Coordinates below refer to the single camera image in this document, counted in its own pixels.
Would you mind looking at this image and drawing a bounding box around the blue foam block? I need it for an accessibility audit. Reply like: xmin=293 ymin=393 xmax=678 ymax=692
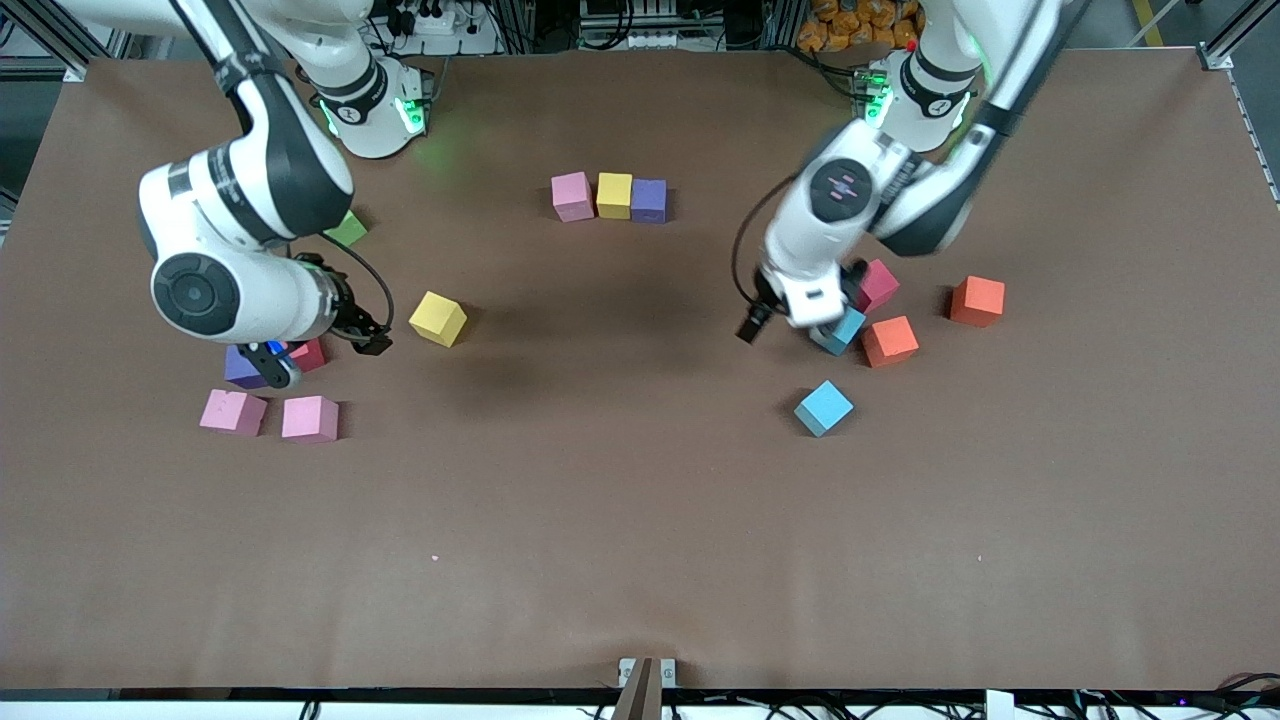
xmin=794 ymin=380 xmax=855 ymax=438
xmin=812 ymin=306 xmax=868 ymax=357

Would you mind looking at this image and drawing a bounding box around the pink foam block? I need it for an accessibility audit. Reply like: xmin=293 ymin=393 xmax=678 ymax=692
xmin=551 ymin=171 xmax=596 ymax=223
xmin=281 ymin=395 xmax=340 ymax=444
xmin=199 ymin=389 xmax=269 ymax=437

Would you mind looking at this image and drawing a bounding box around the orange foam block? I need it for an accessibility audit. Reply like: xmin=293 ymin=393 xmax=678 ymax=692
xmin=861 ymin=315 xmax=920 ymax=369
xmin=949 ymin=276 xmax=1006 ymax=328

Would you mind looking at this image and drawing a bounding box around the bag of orange items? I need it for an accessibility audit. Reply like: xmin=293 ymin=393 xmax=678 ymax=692
xmin=797 ymin=0 xmax=926 ymax=53

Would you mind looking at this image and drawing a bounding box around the white power strip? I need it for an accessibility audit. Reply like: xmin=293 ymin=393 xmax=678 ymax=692
xmin=385 ymin=0 xmax=501 ymax=56

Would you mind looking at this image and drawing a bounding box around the white electrical device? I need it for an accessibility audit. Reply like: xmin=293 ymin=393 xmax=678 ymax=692
xmin=580 ymin=0 xmax=681 ymax=51

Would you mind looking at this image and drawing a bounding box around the brown pole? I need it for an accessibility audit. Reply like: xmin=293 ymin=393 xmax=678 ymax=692
xmin=610 ymin=657 xmax=663 ymax=720

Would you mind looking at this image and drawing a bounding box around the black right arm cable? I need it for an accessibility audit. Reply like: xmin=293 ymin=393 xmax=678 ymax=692
xmin=318 ymin=234 xmax=397 ymax=333

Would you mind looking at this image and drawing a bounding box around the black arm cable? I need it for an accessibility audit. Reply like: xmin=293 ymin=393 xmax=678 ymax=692
xmin=730 ymin=178 xmax=803 ymax=313
xmin=318 ymin=234 xmax=397 ymax=333

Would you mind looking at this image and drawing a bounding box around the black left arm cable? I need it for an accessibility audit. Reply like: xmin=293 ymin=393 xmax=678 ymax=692
xmin=730 ymin=178 xmax=803 ymax=313

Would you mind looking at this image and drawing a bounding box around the white metal bracket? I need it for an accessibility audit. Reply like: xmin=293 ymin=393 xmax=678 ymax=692
xmin=618 ymin=657 xmax=677 ymax=689

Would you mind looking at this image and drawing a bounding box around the aluminium table side rail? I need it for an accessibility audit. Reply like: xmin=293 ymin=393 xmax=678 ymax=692
xmin=1228 ymin=72 xmax=1280 ymax=206

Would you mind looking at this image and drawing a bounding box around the aluminium frame profile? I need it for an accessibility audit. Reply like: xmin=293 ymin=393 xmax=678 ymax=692
xmin=1205 ymin=0 xmax=1280 ymax=61

